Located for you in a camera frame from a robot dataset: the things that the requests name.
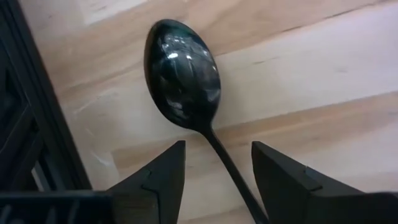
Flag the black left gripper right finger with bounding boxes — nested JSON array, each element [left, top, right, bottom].
[[251, 141, 365, 224]]

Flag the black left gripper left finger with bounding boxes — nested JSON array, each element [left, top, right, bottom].
[[106, 139, 187, 224]]

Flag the black metal spoon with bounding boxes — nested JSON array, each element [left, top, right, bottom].
[[143, 18, 271, 224]]

